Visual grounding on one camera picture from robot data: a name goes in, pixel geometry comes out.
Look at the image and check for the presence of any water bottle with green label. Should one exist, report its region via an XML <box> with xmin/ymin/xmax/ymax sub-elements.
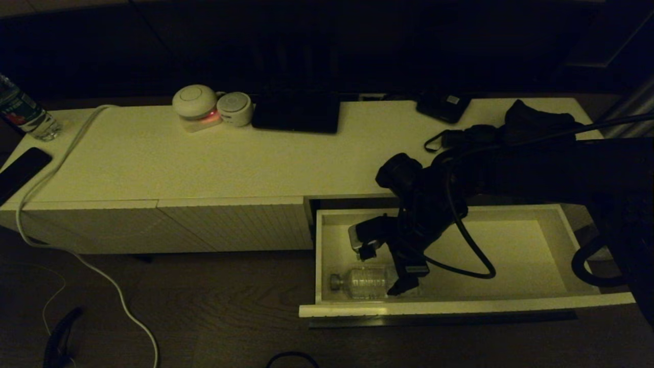
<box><xmin>0</xmin><ymin>73</ymin><xmax>63</xmax><ymax>142</ymax></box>

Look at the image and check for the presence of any white dome shaped device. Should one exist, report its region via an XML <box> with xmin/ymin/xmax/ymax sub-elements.
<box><xmin>172</xmin><ymin>84</ymin><xmax>218</xmax><ymax>121</ymax></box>

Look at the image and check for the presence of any large black box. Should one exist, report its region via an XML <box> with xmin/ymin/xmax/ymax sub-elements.
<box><xmin>251</xmin><ymin>89</ymin><xmax>341</xmax><ymax>134</ymax></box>

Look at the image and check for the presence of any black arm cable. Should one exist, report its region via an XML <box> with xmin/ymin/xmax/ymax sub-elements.
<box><xmin>404</xmin><ymin>113</ymin><xmax>654</xmax><ymax>279</ymax></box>
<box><xmin>571</xmin><ymin>233</ymin><xmax>632</xmax><ymax>288</ymax></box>

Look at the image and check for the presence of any white drawer with black handle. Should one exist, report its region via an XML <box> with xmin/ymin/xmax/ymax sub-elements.
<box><xmin>299</xmin><ymin>204</ymin><xmax>637</xmax><ymax>328</ymax></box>

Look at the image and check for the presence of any thin white cable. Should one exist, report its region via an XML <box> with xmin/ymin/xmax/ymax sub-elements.
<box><xmin>0</xmin><ymin>261</ymin><xmax>77</xmax><ymax>368</ymax></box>

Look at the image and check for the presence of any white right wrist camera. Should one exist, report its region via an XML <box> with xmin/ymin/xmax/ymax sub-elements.
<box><xmin>348</xmin><ymin>216</ymin><xmax>391</xmax><ymax>252</ymax></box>

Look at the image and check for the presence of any black coiled cable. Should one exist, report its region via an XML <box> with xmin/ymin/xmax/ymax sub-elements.
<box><xmin>43</xmin><ymin>307</ymin><xmax>83</xmax><ymax>368</ymax></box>

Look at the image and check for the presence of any small white round speaker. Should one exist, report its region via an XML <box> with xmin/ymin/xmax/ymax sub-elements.
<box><xmin>216</xmin><ymin>91</ymin><xmax>254</xmax><ymax>127</ymax></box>

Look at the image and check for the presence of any clear water bottle grey cap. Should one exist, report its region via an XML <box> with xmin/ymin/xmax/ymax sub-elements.
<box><xmin>329</xmin><ymin>263</ymin><xmax>422</xmax><ymax>301</ymax></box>

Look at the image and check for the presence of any black smartphone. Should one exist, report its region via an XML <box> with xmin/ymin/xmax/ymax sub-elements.
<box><xmin>0</xmin><ymin>147</ymin><xmax>53</xmax><ymax>206</ymax></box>

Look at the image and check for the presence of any thick white cable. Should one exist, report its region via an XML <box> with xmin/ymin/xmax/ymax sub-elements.
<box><xmin>15</xmin><ymin>105</ymin><xmax>160</xmax><ymax>368</ymax></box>

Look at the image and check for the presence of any white flat charging base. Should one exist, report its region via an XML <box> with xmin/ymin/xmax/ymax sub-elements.
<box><xmin>181</xmin><ymin>111</ymin><xmax>223</xmax><ymax>133</ymax></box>

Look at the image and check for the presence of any white low cabinet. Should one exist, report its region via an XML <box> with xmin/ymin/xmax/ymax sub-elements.
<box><xmin>0</xmin><ymin>97</ymin><xmax>642</xmax><ymax>264</ymax></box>

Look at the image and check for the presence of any black cable loop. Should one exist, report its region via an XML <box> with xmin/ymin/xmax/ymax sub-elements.
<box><xmin>266</xmin><ymin>352</ymin><xmax>320</xmax><ymax>368</ymax></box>

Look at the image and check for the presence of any small black set-top box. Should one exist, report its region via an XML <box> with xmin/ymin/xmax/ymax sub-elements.
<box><xmin>416</xmin><ymin>93</ymin><xmax>472</xmax><ymax>124</ymax></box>

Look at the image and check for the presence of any black umbrella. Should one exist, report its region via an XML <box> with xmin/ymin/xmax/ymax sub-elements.
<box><xmin>423</xmin><ymin>100</ymin><xmax>586</xmax><ymax>151</ymax></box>

